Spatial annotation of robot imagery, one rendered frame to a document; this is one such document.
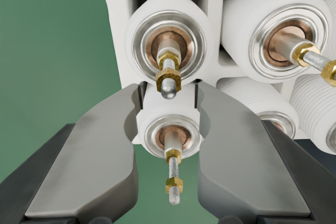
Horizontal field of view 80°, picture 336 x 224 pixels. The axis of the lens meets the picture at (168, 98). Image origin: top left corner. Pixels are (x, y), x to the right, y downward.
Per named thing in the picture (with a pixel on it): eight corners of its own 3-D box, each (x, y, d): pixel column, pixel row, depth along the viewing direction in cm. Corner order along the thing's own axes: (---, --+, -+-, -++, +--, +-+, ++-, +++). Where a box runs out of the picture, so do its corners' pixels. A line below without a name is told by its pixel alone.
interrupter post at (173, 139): (176, 126, 26) (177, 144, 23) (185, 139, 27) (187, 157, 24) (160, 133, 27) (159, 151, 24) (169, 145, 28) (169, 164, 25)
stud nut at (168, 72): (151, 83, 15) (150, 88, 14) (161, 63, 14) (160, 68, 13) (175, 93, 15) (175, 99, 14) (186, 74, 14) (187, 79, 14)
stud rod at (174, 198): (174, 141, 25) (176, 198, 19) (178, 146, 25) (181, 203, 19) (167, 144, 25) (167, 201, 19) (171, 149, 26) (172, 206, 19)
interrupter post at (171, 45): (168, 31, 20) (168, 40, 17) (185, 48, 21) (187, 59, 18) (152, 49, 21) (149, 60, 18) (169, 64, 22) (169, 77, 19)
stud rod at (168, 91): (161, 57, 19) (158, 97, 13) (166, 48, 19) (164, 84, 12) (171, 61, 19) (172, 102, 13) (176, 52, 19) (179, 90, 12)
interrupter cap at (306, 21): (265, -5, 18) (268, -5, 18) (341, 11, 19) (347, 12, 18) (236, 71, 22) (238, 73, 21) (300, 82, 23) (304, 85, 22)
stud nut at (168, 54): (154, 64, 18) (154, 68, 17) (162, 47, 17) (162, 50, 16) (174, 73, 18) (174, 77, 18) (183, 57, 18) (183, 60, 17)
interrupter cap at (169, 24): (167, -10, 18) (167, -10, 18) (220, 47, 21) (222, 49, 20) (117, 50, 21) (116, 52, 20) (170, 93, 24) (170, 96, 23)
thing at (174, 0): (168, -25, 33) (167, -29, 17) (207, 18, 36) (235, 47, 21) (131, 20, 36) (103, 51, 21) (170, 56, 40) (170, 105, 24)
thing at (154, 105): (182, 48, 39) (190, 94, 23) (202, 87, 43) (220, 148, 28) (140, 70, 41) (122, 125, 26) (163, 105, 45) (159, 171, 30)
